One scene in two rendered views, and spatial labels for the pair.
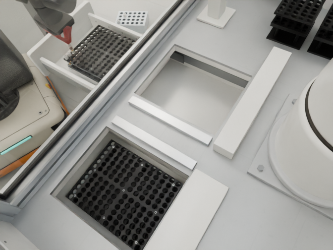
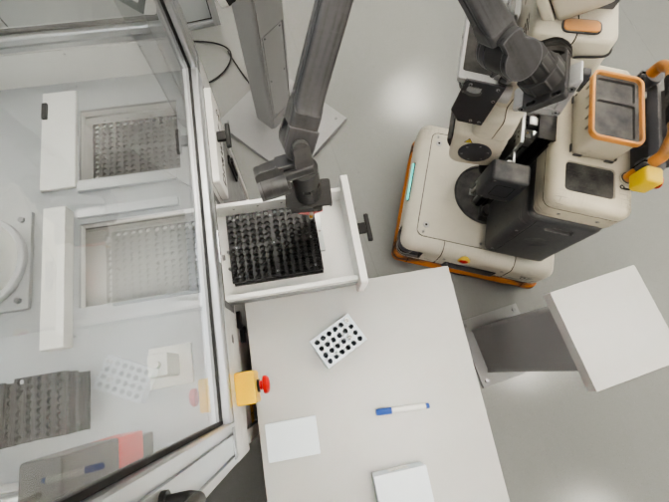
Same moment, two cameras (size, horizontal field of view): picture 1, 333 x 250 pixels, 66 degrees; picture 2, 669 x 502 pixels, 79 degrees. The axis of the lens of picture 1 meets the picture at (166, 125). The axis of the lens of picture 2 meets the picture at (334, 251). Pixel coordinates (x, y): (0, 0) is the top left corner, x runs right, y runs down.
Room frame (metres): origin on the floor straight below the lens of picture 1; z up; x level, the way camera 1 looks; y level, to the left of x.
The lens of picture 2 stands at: (0.90, -0.05, 1.86)
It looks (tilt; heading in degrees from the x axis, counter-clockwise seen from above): 73 degrees down; 118
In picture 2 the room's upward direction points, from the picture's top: 9 degrees clockwise
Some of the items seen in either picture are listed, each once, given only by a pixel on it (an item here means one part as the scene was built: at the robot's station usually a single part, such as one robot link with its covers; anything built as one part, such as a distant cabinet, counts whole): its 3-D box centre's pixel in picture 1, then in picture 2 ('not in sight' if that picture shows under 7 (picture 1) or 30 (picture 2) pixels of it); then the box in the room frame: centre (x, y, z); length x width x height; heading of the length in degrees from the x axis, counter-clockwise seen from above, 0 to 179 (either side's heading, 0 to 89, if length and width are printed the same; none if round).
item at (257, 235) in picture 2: not in sight; (275, 246); (0.63, 0.14, 0.87); 0.22 x 0.18 x 0.06; 46
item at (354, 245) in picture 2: not in sight; (351, 233); (0.77, 0.28, 0.87); 0.29 x 0.02 x 0.11; 136
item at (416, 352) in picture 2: not in sight; (355, 391); (1.05, -0.01, 0.38); 0.62 x 0.58 x 0.76; 136
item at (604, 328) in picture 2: not in sight; (543, 337); (1.50, 0.55, 0.38); 0.30 x 0.30 x 0.76; 54
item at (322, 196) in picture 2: not in sight; (307, 188); (0.65, 0.25, 1.06); 0.10 x 0.07 x 0.07; 42
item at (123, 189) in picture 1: (127, 193); not in sight; (0.18, 0.13, 0.87); 0.22 x 0.18 x 0.06; 46
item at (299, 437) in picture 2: not in sight; (293, 438); (0.94, -0.21, 0.77); 0.13 x 0.09 x 0.02; 45
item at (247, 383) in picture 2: not in sight; (249, 386); (0.79, -0.16, 0.88); 0.07 x 0.05 x 0.07; 136
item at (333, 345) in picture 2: not in sight; (337, 341); (0.90, 0.05, 0.78); 0.12 x 0.08 x 0.04; 72
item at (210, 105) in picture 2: not in sight; (216, 143); (0.32, 0.27, 0.87); 0.29 x 0.02 x 0.11; 136
